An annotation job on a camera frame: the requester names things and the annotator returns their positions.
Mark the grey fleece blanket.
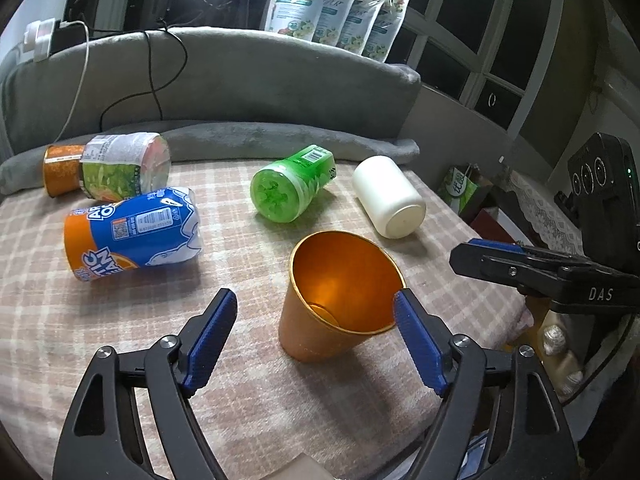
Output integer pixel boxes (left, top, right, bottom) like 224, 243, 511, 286
1, 27, 421, 195

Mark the green tissue box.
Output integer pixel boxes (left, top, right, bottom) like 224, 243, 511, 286
437, 165, 478, 214

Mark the white cable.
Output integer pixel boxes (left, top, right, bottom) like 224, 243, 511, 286
52, 20, 91, 143

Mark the black power adapter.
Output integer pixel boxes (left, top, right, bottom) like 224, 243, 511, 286
50, 21, 87, 55

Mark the blue orange label cup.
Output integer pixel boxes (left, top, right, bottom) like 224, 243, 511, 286
63, 188, 203, 282

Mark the black cable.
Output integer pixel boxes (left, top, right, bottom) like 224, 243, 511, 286
98, 19, 190, 134

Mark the plaid beige table cloth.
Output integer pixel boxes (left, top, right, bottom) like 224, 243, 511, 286
0, 159, 534, 480

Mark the white plastic cup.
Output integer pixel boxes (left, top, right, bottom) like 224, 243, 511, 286
352, 155, 426, 240

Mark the orange gold paper cup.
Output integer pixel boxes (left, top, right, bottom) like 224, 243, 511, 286
279, 231, 406, 363

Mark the green plastic cup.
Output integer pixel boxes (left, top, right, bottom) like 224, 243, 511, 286
250, 144, 336, 223

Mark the green label clear cup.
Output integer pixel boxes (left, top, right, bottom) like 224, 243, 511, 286
79, 132, 171, 203

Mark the white power strip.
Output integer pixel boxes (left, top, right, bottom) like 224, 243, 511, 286
23, 18, 56, 62

